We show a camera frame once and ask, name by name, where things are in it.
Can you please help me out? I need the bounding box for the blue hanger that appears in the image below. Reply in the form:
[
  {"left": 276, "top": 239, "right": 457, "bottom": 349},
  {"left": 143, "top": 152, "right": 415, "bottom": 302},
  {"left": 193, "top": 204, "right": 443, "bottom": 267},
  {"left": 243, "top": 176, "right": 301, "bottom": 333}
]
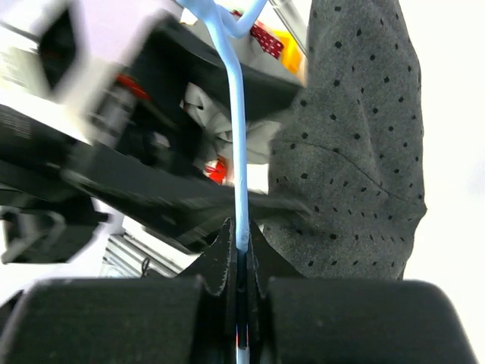
[{"left": 178, "top": 0, "right": 266, "bottom": 363}]

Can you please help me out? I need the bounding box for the white red floral skirt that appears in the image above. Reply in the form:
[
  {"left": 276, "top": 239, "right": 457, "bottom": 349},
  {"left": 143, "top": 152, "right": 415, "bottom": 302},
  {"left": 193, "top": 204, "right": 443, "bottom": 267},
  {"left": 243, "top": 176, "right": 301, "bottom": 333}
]
[{"left": 184, "top": 83, "right": 280, "bottom": 178}]

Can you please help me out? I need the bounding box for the silver white clothes rack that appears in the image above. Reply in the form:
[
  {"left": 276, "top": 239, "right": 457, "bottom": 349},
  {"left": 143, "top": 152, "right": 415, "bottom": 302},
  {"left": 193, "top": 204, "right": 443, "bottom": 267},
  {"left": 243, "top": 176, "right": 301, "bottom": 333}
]
[{"left": 269, "top": 0, "right": 308, "bottom": 58}]

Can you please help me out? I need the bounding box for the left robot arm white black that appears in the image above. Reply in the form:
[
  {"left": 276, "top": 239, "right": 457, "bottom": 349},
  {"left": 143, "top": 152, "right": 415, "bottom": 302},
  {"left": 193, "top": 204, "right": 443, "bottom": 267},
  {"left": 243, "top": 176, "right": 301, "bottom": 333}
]
[{"left": 1, "top": 16, "right": 235, "bottom": 263}]

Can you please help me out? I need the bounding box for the dark grey dotted skirt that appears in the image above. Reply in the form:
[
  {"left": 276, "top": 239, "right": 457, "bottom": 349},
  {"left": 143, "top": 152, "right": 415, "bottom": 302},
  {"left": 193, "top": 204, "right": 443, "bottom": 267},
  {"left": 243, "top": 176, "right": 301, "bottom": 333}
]
[{"left": 264, "top": 1, "right": 427, "bottom": 280}]

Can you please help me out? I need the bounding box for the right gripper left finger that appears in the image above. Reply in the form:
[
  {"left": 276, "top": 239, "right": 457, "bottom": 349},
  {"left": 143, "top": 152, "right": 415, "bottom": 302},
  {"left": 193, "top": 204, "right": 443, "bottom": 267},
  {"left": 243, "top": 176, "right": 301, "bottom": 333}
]
[{"left": 1, "top": 221, "right": 236, "bottom": 363}]

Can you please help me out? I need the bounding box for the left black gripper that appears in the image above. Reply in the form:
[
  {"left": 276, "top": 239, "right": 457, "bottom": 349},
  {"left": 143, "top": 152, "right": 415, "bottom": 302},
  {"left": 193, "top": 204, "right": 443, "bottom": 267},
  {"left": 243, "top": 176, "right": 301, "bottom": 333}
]
[{"left": 0, "top": 17, "right": 315, "bottom": 255}]

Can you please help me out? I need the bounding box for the red white polka-dot skirt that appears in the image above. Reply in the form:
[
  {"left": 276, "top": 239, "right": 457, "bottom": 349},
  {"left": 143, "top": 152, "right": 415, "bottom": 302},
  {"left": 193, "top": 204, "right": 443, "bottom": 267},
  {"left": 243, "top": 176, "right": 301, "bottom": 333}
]
[{"left": 249, "top": 20, "right": 285, "bottom": 59}]

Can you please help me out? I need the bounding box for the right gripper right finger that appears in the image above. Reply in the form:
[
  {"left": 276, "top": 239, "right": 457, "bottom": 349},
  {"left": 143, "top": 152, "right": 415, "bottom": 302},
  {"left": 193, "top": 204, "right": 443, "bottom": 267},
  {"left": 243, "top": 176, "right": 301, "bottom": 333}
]
[{"left": 247, "top": 224, "right": 477, "bottom": 364}]

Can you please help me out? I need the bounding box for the aluminium rail base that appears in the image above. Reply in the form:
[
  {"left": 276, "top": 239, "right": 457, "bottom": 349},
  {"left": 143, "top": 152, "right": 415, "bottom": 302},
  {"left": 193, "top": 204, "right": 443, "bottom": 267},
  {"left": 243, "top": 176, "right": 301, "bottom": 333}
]
[{"left": 99, "top": 234, "right": 197, "bottom": 278}]

